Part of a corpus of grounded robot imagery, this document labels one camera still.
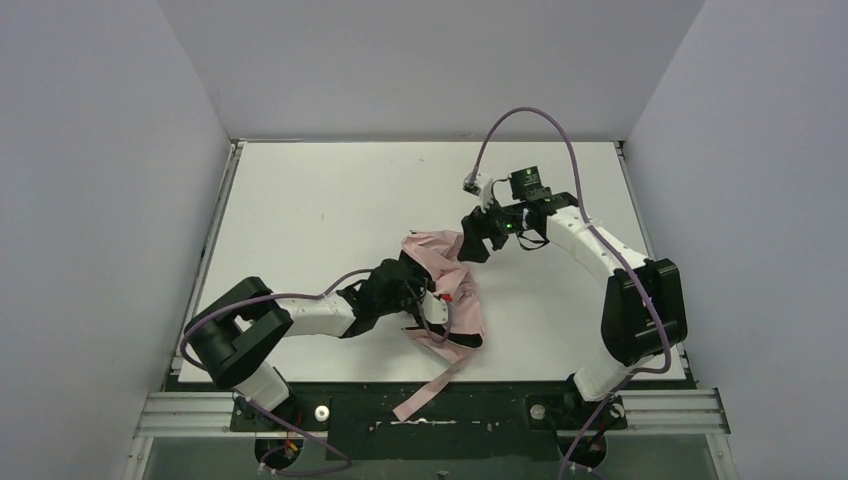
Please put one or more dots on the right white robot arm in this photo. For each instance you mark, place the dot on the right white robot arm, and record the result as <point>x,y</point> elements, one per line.
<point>643,314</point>

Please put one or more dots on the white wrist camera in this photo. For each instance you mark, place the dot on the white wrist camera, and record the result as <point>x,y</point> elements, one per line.
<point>481,186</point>
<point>436,308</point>

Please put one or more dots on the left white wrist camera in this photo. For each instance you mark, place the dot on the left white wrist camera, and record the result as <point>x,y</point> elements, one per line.
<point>436,308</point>

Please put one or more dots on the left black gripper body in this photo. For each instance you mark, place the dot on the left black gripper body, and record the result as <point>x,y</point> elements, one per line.
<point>411,288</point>

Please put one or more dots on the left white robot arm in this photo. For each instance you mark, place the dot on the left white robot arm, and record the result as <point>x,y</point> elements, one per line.
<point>232,339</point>

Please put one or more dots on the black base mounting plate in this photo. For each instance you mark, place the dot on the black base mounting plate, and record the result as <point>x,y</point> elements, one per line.
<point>466,420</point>

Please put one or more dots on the pink and black folding umbrella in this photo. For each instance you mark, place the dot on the pink and black folding umbrella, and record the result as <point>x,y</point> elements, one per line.
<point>437,252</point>

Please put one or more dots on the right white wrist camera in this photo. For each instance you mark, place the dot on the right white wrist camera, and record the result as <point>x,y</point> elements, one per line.
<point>481,186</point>

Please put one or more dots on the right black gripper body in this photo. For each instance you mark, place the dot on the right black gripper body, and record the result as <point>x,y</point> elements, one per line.
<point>480,230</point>

